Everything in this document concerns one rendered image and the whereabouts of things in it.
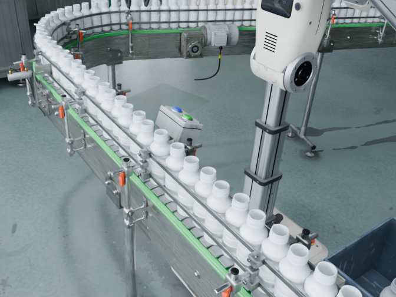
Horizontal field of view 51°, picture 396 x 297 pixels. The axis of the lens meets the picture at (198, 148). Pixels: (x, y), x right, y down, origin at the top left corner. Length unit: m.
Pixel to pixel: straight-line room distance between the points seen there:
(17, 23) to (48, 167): 1.55
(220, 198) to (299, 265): 0.24
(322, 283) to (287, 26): 0.92
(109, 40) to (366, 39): 1.83
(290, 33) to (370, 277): 0.83
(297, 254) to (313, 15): 0.87
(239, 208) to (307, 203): 1.99
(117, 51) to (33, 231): 1.15
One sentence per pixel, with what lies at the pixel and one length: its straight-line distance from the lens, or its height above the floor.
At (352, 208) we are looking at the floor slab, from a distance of 2.96.
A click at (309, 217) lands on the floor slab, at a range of 2.77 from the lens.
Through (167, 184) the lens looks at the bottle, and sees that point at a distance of 1.12.
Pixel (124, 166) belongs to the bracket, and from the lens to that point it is 1.13.
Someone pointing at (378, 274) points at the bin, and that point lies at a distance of 1.49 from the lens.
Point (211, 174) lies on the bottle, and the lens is 1.01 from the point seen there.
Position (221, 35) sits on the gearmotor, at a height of 1.01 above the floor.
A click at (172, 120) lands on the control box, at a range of 1.32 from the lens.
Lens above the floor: 1.73
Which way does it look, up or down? 32 degrees down
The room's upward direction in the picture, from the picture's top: 4 degrees clockwise
